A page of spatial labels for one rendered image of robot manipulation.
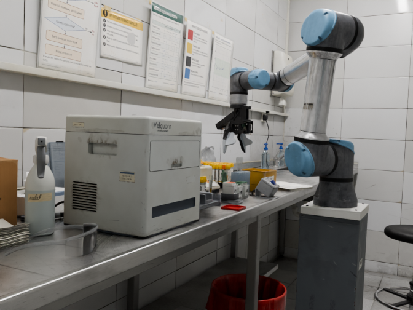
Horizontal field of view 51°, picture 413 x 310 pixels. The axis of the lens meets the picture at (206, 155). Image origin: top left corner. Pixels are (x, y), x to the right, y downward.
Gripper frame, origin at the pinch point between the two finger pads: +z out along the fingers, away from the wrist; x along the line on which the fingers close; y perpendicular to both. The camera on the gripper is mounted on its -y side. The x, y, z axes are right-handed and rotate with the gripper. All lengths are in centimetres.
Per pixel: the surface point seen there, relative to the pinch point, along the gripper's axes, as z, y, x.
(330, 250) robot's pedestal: 30, 48, -10
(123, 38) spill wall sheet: -50, -46, -21
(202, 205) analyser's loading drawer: 14, 21, -45
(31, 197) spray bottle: 8, 9, -94
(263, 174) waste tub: 9.6, 3.1, 19.5
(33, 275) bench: 18, 34, -108
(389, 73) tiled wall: -62, -7, 229
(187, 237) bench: 20, 30, -61
